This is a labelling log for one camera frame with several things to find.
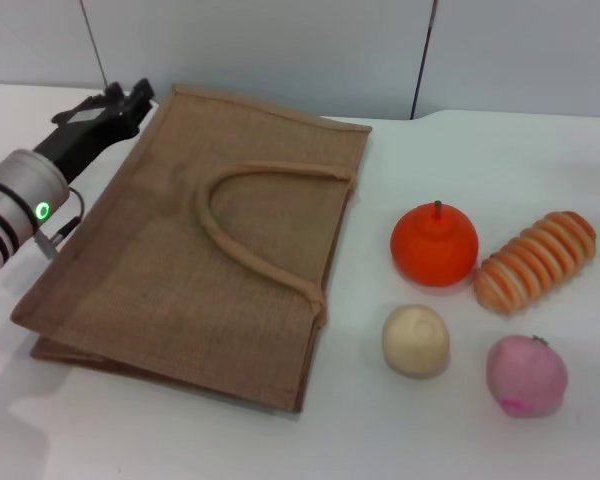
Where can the cream round toy bun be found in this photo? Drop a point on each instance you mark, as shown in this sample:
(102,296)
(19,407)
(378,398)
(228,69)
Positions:
(415,342)

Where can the orange toy fruit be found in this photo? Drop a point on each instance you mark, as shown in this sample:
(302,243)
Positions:
(432,247)

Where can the ridged toy bread loaf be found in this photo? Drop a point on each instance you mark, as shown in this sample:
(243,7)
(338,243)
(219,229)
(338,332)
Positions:
(535,262)

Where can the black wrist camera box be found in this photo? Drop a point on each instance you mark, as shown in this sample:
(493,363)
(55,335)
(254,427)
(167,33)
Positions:
(86,114)

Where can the pink toy peach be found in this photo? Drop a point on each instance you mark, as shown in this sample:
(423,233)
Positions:
(526,377)

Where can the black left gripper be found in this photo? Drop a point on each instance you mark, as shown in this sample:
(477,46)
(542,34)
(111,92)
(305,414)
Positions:
(87,140)

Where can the brown jute handbag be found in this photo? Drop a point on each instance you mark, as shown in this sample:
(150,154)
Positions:
(190,240)

